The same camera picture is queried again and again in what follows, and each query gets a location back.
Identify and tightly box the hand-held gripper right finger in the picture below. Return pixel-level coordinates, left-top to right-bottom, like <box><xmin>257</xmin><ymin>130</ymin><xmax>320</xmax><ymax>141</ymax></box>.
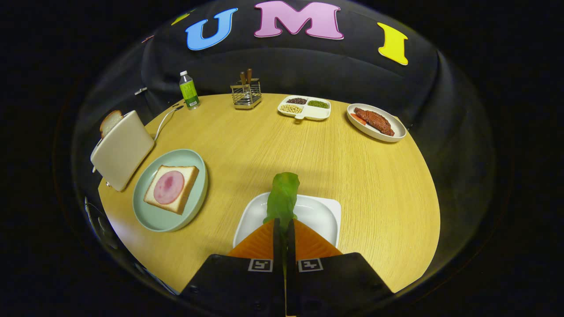
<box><xmin>286</xmin><ymin>219</ymin><xmax>394</xmax><ymax>317</ymax></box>

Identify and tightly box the white square plate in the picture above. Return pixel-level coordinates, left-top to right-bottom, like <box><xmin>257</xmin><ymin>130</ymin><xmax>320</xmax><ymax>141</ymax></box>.
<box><xmin>233</xmin><ymin>192</ymin><xmax>342</xmax><ymax>249</ymax></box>

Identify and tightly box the black backdrop cloth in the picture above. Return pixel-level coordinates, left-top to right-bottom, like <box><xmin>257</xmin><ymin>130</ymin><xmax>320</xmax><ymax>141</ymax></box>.
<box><xmin>70</xmin><ymin>0</ymin><xmax>498</xmax><ymax>287</ymax></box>

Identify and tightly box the green label water bottle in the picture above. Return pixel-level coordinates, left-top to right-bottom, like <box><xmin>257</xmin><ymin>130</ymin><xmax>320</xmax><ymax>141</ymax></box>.
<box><xmin>179</xmin><ymin>70</ymin><xmax>201</xmax><ymax>111</ymax></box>

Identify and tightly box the pink ham slice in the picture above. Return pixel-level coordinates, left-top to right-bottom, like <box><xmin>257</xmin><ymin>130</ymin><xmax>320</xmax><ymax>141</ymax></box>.
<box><xmin>153</xmin><ymin>170</ymin><xmax>186</xmax><ymax>205</ymax></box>

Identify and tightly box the green lettuce leaf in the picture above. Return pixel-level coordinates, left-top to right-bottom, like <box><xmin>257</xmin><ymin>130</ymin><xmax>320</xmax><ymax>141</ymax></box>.
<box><xmin>263</xmin><ymin>172</ymin><xmax>301</xmax><ymax>232</ymax></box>

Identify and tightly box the white oval plate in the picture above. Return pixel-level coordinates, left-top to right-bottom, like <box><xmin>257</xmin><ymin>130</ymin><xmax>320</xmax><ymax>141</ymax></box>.
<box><xmin>346</xmin><ymin>103</ymin><xmax>407</xmax><ymax>143</ymax></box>

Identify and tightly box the white divided dish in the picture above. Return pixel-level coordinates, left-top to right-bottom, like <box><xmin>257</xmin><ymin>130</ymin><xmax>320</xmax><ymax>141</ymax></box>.
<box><xmin>277</xmin><ymin>95</ymin><xmax>332</xmax><ymax>122</ymax></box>

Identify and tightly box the white bread slice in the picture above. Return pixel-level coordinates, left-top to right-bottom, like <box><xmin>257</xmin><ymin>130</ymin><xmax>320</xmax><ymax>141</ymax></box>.
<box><xmin>144</xmin><ymin>165</ymin><xmax>200</xmax><ymax>215</ymax></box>

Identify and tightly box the toasted bread slice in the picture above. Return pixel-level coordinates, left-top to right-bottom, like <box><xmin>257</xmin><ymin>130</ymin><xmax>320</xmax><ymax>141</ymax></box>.
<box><xmin>100</xmin><ymin>110</ymin><xmax>124</xmax><ymax>139</ymax></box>

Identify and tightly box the white toaster cable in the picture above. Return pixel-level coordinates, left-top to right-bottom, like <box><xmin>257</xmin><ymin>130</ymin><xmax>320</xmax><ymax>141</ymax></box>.
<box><xmin>153</xmin><ymin>105</ymin><xmax>183</xmax><ymax>141</ymax></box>

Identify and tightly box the pale green round plate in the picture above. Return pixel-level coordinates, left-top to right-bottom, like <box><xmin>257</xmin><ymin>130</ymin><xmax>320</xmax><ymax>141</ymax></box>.
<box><xmin>133</xmin><ymin>148</ymin><xmax>209</xmax><ymax>232</ymax></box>

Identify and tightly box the cooked brown meat piece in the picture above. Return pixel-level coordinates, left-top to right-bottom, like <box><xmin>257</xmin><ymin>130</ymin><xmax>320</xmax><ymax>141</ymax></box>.
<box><xmin>354</xmin><ymin>107</ymin><xmax>396</xmax><ymax>136</ymax></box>

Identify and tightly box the metal wire utensil rack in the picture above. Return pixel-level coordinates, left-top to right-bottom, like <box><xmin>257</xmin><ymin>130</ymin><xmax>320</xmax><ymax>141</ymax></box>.
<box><xmin>230</xmin><ymin>78</ymin><xmax>263</xmax><ymax>110</ymax></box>

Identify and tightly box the white toaster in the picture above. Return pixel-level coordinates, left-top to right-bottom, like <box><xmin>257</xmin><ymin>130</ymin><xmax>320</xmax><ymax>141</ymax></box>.
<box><xmin>90</xmin><ymin>110</ymin><xmax>156</xmax><ymax>192</ymax></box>

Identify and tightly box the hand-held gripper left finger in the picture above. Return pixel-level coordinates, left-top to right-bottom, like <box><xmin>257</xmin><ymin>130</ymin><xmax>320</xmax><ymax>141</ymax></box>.
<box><xmin>178</xmin><ymin>218</ymin><xmax>286</xmax><ymax>317</ymax></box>

